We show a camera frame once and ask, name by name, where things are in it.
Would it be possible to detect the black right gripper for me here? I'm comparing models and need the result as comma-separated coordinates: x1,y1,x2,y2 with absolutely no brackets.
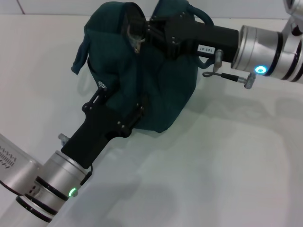
144,11,241,65

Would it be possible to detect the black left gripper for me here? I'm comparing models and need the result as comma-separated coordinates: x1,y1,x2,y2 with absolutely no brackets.
61,87,149,169

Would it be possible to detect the dark teal fabric lunch bag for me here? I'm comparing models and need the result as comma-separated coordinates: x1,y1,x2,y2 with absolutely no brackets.
71,0,215,133

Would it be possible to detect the left gripper cable with plug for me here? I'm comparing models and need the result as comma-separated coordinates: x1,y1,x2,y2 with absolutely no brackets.
58,133,93,187

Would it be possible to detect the gripper cable with plug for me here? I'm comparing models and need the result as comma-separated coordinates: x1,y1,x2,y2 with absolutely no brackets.
58,133,93,187
202,49,257,90

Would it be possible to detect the right gripper cable with plug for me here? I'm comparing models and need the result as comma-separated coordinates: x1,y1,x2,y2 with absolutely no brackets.
202,49,257,90

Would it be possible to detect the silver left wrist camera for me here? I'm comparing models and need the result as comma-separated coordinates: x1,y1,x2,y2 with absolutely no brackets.
0,133,41,197

